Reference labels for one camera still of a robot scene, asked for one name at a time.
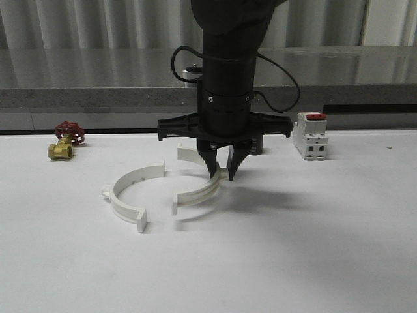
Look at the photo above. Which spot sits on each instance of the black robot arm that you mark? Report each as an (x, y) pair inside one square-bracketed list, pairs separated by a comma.
[(232, 34)]

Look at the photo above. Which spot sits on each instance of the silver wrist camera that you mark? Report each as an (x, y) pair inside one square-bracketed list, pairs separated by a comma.
[(190, 74)]

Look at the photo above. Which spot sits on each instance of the grey pleated curtain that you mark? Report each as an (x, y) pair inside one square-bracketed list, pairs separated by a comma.
[(169, 24)]

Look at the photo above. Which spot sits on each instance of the white circuit breaker red switch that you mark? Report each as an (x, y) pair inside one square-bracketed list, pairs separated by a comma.
[(309, 135)]

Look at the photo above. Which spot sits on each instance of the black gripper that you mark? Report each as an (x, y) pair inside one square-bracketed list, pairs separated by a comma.
[(226, 120)]

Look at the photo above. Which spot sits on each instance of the white half pipe clamp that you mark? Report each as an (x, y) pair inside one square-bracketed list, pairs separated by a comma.
[(129, 213), (203, 192)]

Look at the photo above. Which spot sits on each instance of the brass valve red handwheel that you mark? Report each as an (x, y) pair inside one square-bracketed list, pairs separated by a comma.
[(69, 134)]

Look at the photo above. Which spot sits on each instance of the grey stone counter ledge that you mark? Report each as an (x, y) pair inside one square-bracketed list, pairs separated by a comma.
[(370, 87)]

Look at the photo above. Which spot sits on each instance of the black cylindrical capacitor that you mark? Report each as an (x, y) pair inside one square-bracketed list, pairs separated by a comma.
[(257, 145)]

